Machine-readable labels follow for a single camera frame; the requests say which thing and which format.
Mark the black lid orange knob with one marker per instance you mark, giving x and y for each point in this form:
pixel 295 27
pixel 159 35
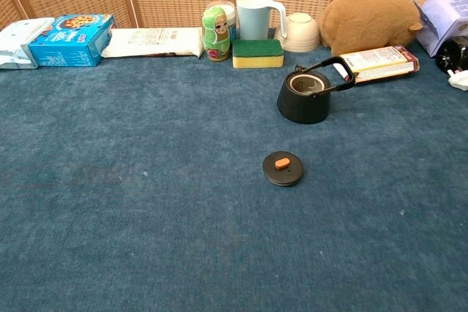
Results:
pixel 289 175

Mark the green yellow sponge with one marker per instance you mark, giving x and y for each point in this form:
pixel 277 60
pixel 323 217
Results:
pixel 257 52

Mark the blue table cloth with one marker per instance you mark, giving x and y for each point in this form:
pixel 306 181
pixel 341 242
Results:
pixel 146 180

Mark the green matryoshka doll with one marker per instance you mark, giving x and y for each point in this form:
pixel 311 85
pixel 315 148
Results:
pixel 215 34

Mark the light blue white pitcher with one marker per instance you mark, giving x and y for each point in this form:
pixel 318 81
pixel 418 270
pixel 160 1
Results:
pixel 254 16

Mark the cream bowl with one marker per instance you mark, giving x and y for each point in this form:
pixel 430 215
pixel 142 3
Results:
pixel 301 32

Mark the white flat plastic package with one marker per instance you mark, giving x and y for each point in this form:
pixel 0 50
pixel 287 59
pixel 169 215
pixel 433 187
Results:
pixel 153 41

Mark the brown yellow snack box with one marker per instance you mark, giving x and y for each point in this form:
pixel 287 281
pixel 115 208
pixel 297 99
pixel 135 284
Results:
pixel 380 63

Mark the brown plush capybara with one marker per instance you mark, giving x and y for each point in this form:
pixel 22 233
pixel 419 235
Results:
pixel 365 23

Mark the blue cookie box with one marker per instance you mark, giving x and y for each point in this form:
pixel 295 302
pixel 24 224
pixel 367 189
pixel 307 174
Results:
pixel 66 49

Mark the light purple paper package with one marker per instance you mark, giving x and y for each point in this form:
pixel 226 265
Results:
pixel 442 19

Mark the white wet wipes pack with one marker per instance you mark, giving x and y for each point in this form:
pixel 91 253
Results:
pixel 14 41

